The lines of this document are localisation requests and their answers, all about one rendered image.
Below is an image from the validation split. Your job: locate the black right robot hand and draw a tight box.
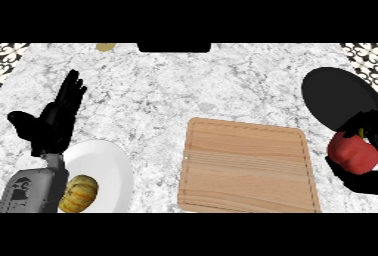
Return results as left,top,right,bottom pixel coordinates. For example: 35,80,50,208
323,109,378,196

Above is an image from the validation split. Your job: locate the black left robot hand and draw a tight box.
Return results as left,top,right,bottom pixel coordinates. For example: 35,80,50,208
6,68,89,158

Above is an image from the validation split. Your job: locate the red bell pepper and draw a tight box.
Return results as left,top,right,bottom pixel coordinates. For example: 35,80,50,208
326,128,378,176

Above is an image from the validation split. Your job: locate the wooden cutting board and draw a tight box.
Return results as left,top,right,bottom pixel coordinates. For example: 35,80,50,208
177,116,323,214

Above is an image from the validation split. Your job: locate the black round pan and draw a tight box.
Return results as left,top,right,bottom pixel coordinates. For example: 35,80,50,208
300,66,378,133

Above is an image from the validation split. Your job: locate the white plate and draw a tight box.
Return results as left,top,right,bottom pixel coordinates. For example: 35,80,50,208
58,139,134,214

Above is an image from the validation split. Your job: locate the tan round object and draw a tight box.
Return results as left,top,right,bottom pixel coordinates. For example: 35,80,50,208
95,42,118,53

